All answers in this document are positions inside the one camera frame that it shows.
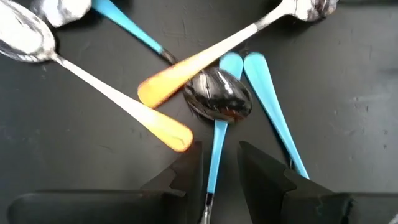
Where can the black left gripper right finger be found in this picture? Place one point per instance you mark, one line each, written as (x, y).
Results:
(280, 205)

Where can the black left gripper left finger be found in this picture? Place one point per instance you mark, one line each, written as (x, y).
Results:
(93, 208)

